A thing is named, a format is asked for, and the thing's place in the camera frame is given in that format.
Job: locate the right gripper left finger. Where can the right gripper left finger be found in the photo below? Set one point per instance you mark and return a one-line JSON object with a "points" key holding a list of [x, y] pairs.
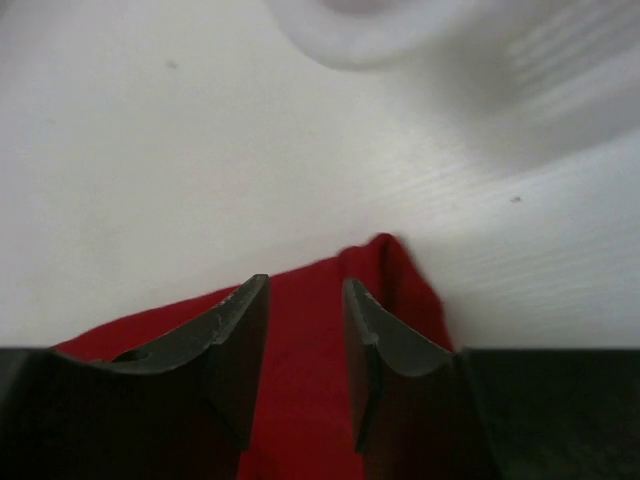
{"points": [[178, 407]]}

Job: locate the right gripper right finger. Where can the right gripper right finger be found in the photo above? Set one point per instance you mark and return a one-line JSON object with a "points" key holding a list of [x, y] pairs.
{"points": [[419, 411]]}

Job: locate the white plastic basket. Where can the white plastic basket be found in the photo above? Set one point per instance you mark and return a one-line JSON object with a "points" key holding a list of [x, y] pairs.
{"points": [[529, 81]]}

